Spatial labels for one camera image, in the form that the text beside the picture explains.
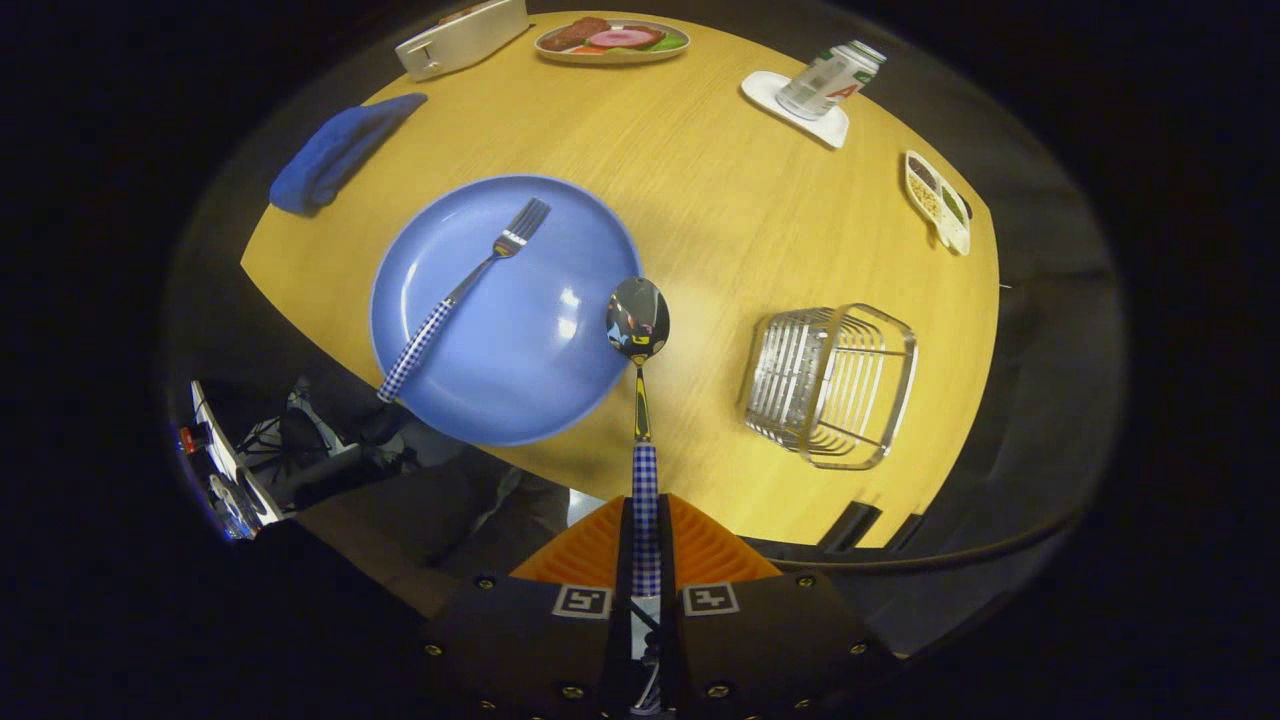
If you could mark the person's beige trousers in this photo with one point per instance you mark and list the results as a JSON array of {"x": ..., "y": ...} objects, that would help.
[{"x": 440, "y": 520}]

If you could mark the black table bracket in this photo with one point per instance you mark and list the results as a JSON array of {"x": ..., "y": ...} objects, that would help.
[
  {"x": 850, "y": 525},
  {"x": 905, "y": 532}
]

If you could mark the blue plate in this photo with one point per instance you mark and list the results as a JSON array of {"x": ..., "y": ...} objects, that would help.
[{"x": 520, "y": 370}]

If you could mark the white green drink bottle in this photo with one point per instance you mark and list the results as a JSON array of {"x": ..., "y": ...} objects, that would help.
[{"x": 825, "y": 80}]

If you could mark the white power strip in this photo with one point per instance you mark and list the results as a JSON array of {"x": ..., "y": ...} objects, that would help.
[{"x": 235, "y": 470}]

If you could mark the white coaster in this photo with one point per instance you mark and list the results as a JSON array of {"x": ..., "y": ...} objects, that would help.
[{"x": 825, "y": 128}]

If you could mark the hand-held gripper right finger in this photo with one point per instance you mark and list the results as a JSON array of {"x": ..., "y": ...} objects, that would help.
[{"x": 770, "y": 650}]

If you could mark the white toaster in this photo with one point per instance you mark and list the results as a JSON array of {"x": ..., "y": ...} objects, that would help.
[{"x": 460, "y": 38}]

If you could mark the small plate of food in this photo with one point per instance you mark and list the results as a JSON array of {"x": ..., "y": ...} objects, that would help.
[{"x": 615, "y": 40}]

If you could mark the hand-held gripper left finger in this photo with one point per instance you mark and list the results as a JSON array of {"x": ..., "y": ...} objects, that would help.
[{"x": 520, "y": 650}]

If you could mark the white divided dish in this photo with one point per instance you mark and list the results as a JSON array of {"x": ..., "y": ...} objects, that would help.
[{"x": 938, "y": 205}]

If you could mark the blue folded towel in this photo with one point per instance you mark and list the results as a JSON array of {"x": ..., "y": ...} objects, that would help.
[{"x": 335, "y": 155}]

